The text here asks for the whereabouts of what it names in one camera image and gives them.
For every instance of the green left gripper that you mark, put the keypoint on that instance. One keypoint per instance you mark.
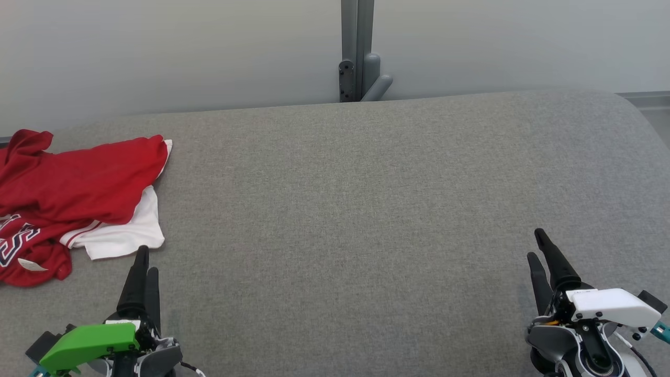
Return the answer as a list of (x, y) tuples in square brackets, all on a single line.
[(89, 343)]

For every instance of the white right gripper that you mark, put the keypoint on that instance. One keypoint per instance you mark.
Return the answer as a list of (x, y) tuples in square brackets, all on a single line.
[(612, 306)]

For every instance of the red white basketball jersey shirt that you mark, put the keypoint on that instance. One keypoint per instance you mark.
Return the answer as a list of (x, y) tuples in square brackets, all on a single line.
[(120, 235)]

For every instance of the dark grey hinge plate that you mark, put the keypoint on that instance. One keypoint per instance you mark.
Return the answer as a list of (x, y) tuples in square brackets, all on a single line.
[(346, 78)]

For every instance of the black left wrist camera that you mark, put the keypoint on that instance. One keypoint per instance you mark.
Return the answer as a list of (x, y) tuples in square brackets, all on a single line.
[(42, 345)]

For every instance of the grey wall base rail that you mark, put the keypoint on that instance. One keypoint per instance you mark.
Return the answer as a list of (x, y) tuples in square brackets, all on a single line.
[(649, 99)]

